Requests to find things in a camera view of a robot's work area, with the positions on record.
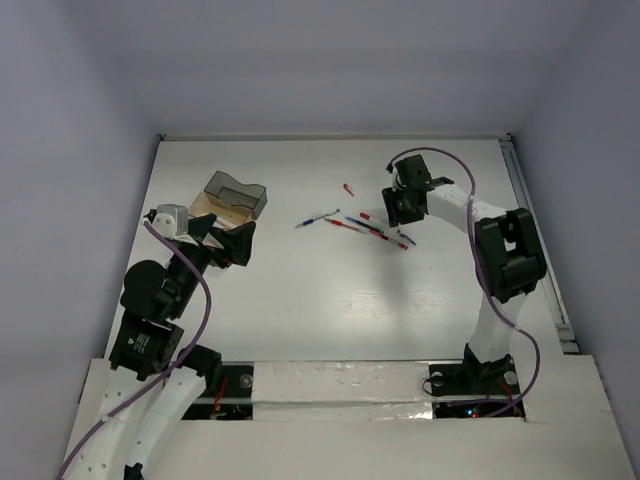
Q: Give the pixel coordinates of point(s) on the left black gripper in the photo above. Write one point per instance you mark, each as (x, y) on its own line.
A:
(239, 241)

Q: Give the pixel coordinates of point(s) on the long red pen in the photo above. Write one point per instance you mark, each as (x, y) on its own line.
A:
(389, 240)

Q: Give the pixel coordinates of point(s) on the blue gel pen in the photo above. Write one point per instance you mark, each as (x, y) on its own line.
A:
(365, 225)

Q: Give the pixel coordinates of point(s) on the red gel pen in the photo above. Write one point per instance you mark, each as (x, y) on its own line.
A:
(345, 226)

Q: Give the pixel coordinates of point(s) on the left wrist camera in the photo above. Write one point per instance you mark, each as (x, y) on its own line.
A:
(170, 221)

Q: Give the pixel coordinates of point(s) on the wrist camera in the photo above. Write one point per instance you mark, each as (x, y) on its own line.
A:
(170, 221)
(396, 183)

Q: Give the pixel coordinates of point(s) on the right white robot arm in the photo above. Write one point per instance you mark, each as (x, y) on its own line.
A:
(505, 247)

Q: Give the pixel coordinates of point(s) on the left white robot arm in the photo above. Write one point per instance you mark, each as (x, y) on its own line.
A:
(157, 367)

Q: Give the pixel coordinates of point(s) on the blue ballpoint pen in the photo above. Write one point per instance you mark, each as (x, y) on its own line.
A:
(314, 218)

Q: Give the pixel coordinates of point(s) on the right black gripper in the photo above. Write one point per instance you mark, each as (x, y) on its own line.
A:
(395, 214)

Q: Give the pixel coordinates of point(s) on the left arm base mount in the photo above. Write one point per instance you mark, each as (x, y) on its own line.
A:
(230, 400)

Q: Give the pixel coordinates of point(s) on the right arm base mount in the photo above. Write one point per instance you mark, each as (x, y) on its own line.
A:
(471, 389)

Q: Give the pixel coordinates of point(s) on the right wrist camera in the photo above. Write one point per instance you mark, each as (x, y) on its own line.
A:
(396, 183)

